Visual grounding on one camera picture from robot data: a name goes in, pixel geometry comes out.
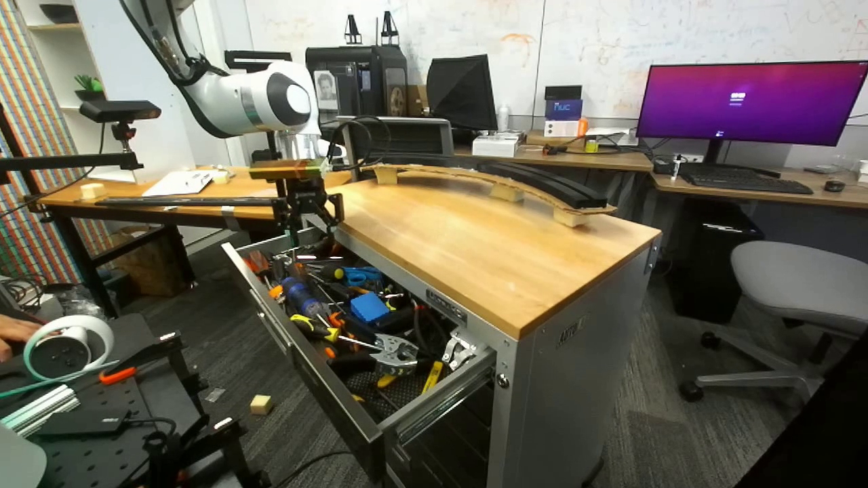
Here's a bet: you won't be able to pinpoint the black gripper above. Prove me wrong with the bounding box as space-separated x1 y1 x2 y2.
275 171 346 247

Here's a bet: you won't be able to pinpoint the small wooden block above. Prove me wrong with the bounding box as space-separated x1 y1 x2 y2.
251 395 275 414

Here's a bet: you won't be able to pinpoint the blue handled screwdriver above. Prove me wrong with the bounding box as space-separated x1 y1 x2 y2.
282 277 321 315

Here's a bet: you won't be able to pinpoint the silver pliers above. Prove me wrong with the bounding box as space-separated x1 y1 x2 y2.
372 332 419 367

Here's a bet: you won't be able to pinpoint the black camera on stand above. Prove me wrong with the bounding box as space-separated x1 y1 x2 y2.
79 99 160 145

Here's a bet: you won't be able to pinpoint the white tape roll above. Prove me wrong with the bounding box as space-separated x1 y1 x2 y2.
22 315 115 381

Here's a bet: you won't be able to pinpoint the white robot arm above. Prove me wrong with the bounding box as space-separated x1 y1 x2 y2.
119 0 346 236

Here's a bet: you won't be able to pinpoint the grey office chair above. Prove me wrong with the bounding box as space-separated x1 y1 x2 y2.
678 240 868 401

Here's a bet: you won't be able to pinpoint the curved black wooden track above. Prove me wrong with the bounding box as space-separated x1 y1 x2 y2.
369 163 617 228

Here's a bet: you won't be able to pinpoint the black computer tower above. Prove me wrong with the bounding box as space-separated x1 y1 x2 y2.
308 45 407 125

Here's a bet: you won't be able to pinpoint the purple screen monitor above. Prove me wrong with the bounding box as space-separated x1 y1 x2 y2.
635 58 865 163

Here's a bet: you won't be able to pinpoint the long wooden desk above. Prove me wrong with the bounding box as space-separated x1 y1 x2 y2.
450 133 868 213

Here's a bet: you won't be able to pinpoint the white paper sheet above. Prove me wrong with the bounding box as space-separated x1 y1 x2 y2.
149 171 212 194

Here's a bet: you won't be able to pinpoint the grey metal tool cabinet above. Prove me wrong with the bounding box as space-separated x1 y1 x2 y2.
335 182 660 488

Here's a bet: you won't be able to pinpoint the black keyboard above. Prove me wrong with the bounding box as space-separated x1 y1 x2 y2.
682 167 815 194

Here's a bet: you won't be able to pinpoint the grey tool drawer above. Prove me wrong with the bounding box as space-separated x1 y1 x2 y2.
222 236 494 488

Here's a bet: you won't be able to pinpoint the wooden side desk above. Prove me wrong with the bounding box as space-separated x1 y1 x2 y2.
35 166 357 319

